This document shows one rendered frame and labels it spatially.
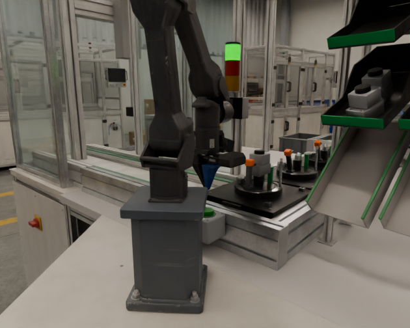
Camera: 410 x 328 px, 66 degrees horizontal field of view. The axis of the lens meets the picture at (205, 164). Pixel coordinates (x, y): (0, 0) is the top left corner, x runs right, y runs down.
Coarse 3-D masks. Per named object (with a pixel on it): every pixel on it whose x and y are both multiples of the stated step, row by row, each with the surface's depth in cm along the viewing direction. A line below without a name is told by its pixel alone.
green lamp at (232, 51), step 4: (228, 44) 103; (232, 44) 102; (236, 44) 103; (228, 48) 103; (232, 48) 103; (236, 48) 103; (228, 52) 103; (232, 52) 103; (236, 52) 103; (228, 56) 104; (232, 56) 103; (236, 56) 104
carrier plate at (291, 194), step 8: (232, 184) 101; (208, 192) 93; (216, 192) 93; (224, 192) 93; (232, 192) 93; (288, 192) 93; (296, 192) 93; (304, 192) 93; (216, 200) 89; (224, 200) 87; (232, 200) 86; (240, 200) 86; (248, 200) 86; (256, 200) 86; (264, 200) 86; (272, 200) 86; (280, 200) 86; (288, 200) 86; (296, 200) 87; (248, 208) 82; (256, 208) 81; (264, 208) 80; (272, 208) 80; (280, 208) 80; (288, 208) 83; (264, 216) 79; (272, 216) 78
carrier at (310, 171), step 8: (296, 160) 110; (296, 168) 111; (304, 168) 114; (312, 168) 114; (288, 176) 107; (296, 176) 106; (304, 176) 105; (312, 176) 106; (288, 184) 102; (296, 184) 101; (304, 184) 101; (312, 184) 101
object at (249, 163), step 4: (248, 160) 87; (252, 160) 87; (248, 164) 87; (252, 164) 87; (248, 168) 88; (252, 168) 88; (248, 172) 88; (248, 176) 88; (248, 180) 88; (248, 184) 89
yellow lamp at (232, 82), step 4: (228, 76) 105; (232, 76) 105; (236, 76) 105; (228, 80) 105; (232, 80) 105; (236, 80) 105; (228, 84) 106; (232, 84) 105; (236, 84) 106; (228, 88) 106; (232, 88) 106; (236, 88) 106
